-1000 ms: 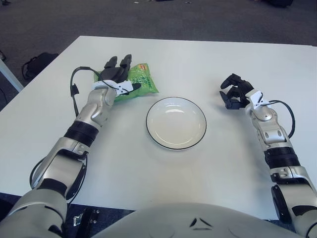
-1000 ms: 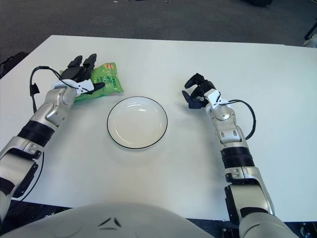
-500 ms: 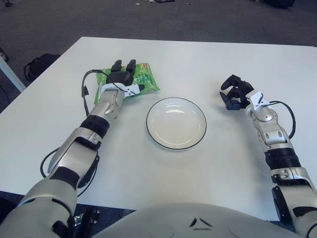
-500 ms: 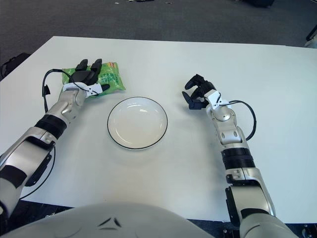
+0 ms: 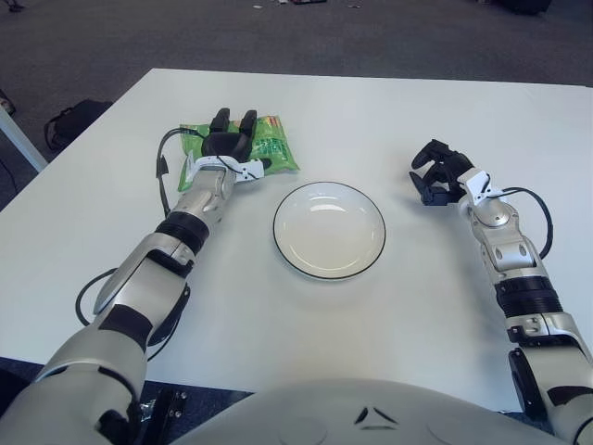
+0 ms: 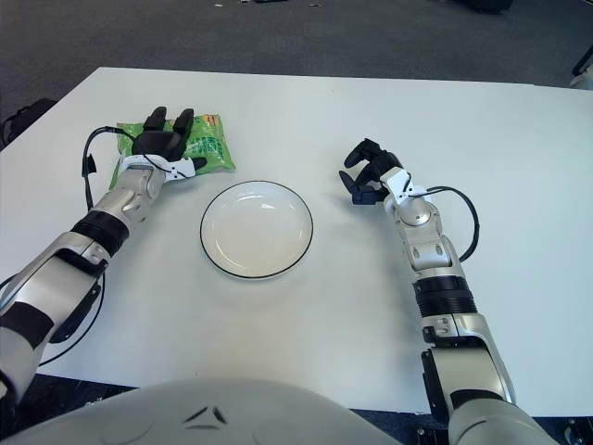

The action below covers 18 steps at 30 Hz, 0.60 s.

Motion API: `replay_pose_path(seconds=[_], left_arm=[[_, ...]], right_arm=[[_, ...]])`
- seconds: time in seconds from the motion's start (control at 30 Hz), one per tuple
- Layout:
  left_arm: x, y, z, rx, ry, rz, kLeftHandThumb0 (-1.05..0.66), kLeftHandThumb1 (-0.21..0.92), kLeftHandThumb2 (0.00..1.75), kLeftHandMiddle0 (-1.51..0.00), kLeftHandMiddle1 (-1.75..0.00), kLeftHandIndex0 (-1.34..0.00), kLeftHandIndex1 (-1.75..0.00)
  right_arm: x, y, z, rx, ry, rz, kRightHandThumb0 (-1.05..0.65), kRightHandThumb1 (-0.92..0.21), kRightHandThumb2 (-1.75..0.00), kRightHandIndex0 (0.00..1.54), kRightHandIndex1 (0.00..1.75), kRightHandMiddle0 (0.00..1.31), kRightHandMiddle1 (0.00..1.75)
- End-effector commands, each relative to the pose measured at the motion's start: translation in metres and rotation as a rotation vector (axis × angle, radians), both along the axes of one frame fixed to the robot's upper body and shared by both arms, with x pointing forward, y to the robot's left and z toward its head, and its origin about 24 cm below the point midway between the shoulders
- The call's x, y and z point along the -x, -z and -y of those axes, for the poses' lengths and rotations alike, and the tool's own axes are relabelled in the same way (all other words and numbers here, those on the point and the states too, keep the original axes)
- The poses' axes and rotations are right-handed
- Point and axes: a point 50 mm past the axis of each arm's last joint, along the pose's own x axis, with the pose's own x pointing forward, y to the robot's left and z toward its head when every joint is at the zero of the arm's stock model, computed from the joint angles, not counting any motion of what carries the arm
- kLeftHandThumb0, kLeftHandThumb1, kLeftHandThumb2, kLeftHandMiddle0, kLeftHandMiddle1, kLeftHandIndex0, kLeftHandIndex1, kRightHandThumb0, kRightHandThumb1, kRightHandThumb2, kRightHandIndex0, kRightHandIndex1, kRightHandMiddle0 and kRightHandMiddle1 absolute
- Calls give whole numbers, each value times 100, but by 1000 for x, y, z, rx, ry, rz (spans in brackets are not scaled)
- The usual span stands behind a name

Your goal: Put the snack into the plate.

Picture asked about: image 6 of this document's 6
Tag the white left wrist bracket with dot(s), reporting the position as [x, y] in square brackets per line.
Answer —
[178, 168]

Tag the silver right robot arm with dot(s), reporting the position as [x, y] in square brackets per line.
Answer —
[431, 250]

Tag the white and black equipment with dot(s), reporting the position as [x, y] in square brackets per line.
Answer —
[584, 79]

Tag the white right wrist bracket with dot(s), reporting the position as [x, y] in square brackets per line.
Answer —
[397, 183]

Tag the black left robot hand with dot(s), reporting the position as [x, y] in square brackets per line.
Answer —
[157, 143]

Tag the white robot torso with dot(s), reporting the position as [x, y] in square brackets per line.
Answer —
[208, 417]

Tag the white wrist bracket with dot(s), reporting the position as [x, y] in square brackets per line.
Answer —
[178, 168]
[397, 183]

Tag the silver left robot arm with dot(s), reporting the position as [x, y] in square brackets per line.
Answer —
[125, 199]

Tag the white plate with black rim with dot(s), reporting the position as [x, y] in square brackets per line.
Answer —
[257, 232]

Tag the green snack bag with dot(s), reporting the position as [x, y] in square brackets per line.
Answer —
[210, 143]

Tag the black backpack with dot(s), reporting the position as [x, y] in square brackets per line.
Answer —
[28, 116]

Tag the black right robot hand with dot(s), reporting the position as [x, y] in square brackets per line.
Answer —
[377, 162]

